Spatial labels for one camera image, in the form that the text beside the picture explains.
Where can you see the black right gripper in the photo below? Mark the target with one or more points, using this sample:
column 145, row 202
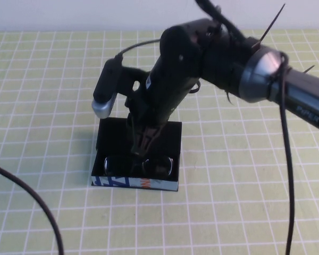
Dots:
column 162, row 95

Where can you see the black framed glasses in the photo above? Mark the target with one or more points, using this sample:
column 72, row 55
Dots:
column 162, row 170

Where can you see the black glasses case printed side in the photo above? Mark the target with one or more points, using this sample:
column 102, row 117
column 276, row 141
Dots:
column 109, row 183

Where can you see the black zip tie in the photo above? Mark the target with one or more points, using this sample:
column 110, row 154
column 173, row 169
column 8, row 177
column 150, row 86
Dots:
column 271, row 25

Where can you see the green white grid tablecloth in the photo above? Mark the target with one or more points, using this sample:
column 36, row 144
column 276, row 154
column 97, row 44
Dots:
column 228, row 164

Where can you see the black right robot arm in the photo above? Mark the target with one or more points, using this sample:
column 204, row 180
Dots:
column 303, row 90

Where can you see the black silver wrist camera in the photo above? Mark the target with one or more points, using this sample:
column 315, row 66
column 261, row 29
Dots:
column 106, row 87

